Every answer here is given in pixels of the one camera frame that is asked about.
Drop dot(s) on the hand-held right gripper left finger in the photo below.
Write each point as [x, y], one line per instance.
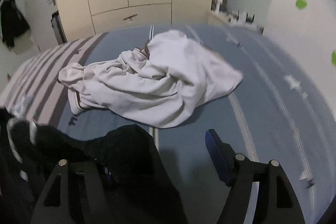
[90, 187]

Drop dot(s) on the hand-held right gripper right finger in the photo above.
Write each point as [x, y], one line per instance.
[216, 161]

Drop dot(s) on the black pants white stripe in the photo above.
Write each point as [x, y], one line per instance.
[131, 150]

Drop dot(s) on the white long-sleeve top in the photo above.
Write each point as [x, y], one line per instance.
[162, 77]

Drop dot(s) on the striped bed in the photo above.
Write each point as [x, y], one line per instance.
[262, 121]

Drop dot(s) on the cream nightstand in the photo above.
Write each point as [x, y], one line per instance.
[218, 19]

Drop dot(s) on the black and white charging dock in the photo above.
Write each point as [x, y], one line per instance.
[244, 18]

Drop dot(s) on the white headboard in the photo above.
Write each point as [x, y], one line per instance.
[294, 35]

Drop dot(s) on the small white stand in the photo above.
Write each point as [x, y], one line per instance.
[219, 5]

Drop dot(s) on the green apple sticker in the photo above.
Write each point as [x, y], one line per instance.
[301, 3]
[334, 57]

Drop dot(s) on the black suitcase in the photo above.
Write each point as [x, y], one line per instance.
[59, 28]

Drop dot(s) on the white door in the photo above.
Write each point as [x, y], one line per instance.
[39, 16]

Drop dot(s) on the black hanging jacket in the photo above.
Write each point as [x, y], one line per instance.
[13, 22]

